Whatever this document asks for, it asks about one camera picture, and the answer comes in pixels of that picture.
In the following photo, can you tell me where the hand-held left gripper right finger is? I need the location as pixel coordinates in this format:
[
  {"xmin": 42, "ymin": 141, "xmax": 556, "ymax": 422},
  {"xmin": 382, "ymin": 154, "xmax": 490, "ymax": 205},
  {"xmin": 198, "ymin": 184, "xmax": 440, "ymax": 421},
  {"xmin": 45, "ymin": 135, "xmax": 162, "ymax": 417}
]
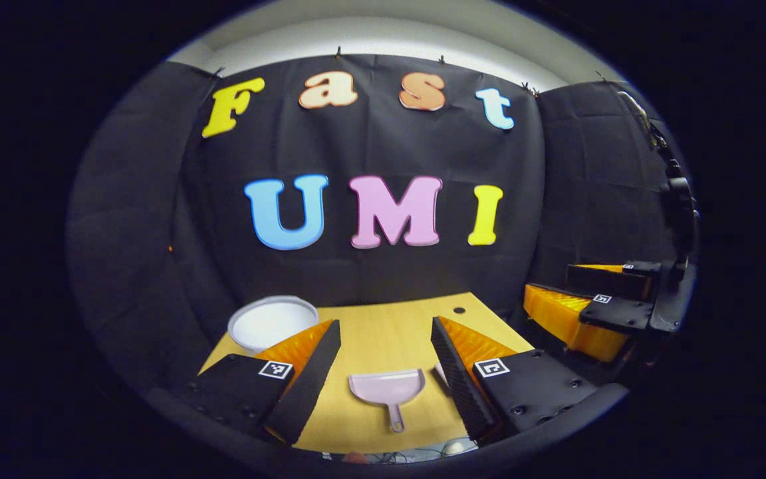
[{"xmin": 430, "ymin": 316, "xmax": 602, "ymax": 445}]

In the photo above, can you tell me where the row of black cloth clips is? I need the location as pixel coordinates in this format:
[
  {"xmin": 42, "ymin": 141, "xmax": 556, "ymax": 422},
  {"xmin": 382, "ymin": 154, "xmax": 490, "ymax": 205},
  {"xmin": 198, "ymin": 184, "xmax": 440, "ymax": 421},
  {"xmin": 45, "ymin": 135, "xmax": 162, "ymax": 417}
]
[{"xmin": 207, "ymin": 45, "xmax": 613, "ymax": 94}]

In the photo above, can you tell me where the pink dustpan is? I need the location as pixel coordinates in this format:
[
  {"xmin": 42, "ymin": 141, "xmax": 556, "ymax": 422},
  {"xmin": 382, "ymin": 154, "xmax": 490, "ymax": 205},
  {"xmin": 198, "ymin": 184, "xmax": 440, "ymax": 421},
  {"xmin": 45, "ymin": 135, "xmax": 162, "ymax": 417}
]
[{"xmin": 348, "ymin": 369, "xmax": 426, "ymax": 433}]

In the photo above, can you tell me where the black backdrop cloth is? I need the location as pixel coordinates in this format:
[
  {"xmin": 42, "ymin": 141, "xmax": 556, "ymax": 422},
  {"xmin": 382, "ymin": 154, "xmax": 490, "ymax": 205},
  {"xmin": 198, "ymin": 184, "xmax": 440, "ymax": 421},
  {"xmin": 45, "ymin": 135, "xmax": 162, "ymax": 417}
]
[{"xmin": 67, "ymin": 53, "xmax": 690, "ymax": 413}]

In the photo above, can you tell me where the wooden desktop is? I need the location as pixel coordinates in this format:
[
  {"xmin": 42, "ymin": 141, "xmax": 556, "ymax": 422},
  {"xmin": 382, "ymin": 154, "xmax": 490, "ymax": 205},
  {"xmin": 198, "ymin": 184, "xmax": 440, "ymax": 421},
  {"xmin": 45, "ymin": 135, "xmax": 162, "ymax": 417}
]
[{"xmin": 198, "ymin": 291, "xmax": 535, "ymax": 455}]

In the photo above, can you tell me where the grey metal clamp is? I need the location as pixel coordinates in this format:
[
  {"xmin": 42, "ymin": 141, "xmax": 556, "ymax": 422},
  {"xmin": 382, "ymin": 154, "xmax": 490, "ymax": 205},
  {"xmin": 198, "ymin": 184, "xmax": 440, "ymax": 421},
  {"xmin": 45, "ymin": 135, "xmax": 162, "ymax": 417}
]
[{"xmin": 616, "ymin": 90, "xmax": 673, "ymax": 157}]

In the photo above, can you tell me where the white garbage bin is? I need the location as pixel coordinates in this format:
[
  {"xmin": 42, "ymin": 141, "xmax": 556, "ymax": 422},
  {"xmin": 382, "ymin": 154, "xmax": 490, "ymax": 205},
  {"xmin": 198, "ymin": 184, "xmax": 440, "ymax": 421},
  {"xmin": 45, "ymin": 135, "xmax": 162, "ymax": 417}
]
[{"xmin": 227, "ymin": 295, "xmax": 320, "ymax": 353}]

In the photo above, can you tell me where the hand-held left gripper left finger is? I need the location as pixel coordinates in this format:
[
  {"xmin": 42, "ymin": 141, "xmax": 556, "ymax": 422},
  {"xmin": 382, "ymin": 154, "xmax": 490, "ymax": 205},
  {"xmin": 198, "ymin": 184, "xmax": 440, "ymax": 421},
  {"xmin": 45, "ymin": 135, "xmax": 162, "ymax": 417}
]
[{"xmin": 187, "ymin": 319, "xmax": 342, "ymax": 445}]

